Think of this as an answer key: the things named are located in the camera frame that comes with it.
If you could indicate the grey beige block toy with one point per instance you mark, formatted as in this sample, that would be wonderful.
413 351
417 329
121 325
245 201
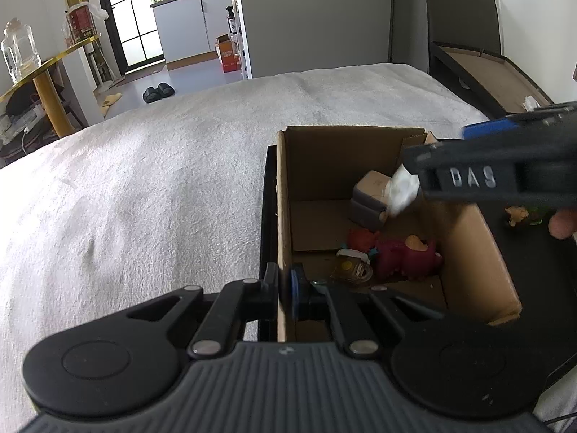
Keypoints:
367 198

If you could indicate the spray bottle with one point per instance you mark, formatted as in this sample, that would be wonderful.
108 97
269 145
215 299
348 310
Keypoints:
231 20

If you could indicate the brown cardboard box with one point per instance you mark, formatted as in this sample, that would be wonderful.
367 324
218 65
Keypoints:
473 243

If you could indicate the white power strip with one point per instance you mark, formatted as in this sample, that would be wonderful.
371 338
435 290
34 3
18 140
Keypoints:
22 121

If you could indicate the clear glass bottle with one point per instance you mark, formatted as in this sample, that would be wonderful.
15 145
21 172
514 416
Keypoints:
20 52

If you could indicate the red box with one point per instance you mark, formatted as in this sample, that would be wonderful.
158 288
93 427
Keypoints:
81 25

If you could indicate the person's right hand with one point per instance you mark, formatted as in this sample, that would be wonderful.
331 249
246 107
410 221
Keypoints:
561 225

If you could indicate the beige slippers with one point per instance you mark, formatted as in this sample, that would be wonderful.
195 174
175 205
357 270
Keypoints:
110 99

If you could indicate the round table with gold edge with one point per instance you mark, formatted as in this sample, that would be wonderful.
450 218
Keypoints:
45 81

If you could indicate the white crumpled paper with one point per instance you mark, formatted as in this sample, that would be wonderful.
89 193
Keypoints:
531 103

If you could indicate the white fluffy blanket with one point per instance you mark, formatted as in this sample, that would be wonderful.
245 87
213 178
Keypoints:
135 189

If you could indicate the black slipper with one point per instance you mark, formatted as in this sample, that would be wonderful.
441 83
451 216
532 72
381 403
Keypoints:
151 95
165 90

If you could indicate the white kitchen cabinet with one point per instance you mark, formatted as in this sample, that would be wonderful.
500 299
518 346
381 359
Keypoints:
189 27

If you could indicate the brown-haired small figurine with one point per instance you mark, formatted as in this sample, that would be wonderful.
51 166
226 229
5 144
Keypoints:
516 214

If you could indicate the black tray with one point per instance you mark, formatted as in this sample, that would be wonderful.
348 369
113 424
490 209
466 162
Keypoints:
268 216

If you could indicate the green hexagonal cup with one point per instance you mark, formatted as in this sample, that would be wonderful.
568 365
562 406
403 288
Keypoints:
538 214

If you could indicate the black framed glass door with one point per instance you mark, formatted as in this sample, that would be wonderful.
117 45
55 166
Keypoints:
112 31

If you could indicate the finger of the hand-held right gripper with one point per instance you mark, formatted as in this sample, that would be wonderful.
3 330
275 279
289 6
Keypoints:
450 153
491 127

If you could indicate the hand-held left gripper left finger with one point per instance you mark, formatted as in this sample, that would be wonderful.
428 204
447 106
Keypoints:
269 288

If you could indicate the red small toy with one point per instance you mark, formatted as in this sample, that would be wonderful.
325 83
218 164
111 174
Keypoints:
360 239

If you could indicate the pink toy animal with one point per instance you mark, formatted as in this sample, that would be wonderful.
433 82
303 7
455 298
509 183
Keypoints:
405 257

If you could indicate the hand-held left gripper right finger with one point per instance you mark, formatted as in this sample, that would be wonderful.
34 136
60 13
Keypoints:
296 293

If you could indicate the orange cardboard box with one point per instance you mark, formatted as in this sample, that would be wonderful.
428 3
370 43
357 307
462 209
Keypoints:
229 54

